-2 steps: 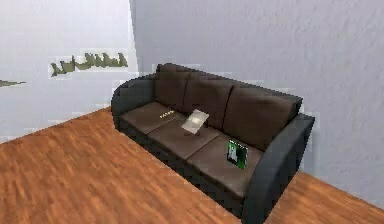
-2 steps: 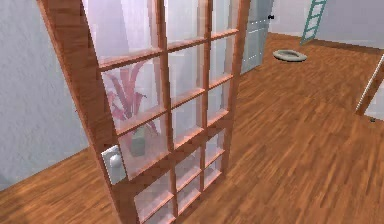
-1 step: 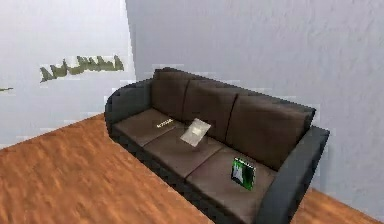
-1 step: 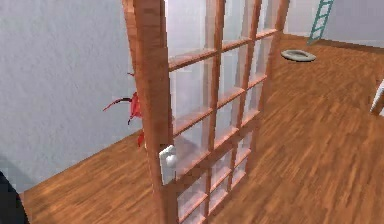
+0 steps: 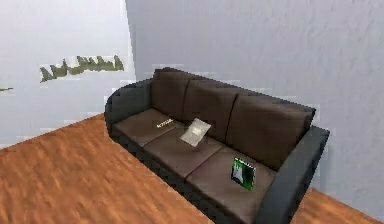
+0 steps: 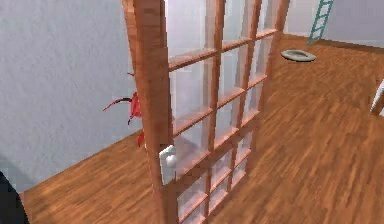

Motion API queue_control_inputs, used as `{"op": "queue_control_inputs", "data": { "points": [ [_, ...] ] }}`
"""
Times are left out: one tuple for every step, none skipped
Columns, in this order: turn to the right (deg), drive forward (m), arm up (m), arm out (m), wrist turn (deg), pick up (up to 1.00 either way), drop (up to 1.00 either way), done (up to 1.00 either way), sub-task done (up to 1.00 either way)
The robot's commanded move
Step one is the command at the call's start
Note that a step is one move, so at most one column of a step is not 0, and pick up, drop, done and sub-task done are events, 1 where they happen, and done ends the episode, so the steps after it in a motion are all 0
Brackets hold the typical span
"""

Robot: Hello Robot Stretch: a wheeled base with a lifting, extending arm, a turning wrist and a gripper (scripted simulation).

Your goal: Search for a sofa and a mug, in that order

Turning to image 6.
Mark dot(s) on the black rounded object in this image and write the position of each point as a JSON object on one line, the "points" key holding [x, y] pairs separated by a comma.
{"points": [[10, 203]]}

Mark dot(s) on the white and wooden furniture piece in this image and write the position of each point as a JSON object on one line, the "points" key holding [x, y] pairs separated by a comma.
{"points": [[378, 100]]}

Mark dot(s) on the wooden glass-paned room door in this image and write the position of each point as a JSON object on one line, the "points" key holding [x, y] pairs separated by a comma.
{"points": [[151, 83]]}

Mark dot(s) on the red leafed house plant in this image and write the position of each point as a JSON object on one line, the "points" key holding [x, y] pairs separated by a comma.
{"points": [[135, 106]]}

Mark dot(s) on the grey round floor cushion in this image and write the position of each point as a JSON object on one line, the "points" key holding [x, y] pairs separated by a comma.
{"points": [[298, 55]]}

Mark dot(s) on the teal ladder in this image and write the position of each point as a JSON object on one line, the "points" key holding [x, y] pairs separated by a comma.
{"points": [[320, 18]]}

